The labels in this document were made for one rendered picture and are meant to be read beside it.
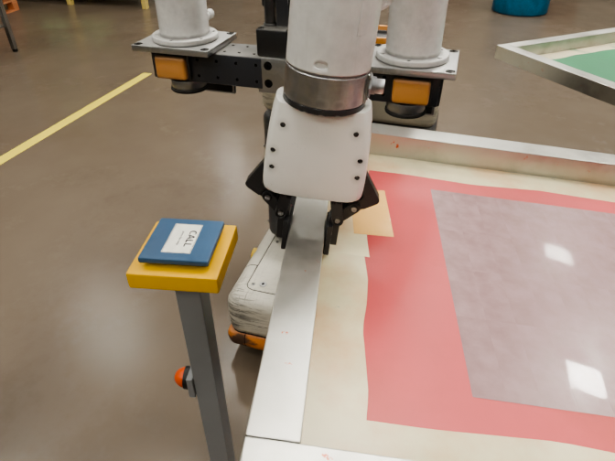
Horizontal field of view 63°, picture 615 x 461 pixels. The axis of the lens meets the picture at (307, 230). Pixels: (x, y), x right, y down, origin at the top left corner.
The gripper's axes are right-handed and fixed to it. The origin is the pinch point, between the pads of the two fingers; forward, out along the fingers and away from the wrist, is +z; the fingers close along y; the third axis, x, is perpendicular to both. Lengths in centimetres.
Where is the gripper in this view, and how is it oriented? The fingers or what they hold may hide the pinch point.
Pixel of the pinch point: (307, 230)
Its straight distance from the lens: 54.5
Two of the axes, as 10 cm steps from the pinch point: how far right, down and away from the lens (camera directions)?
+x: -0.9, 5.8, -8.1
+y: -9.9, -1.4, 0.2
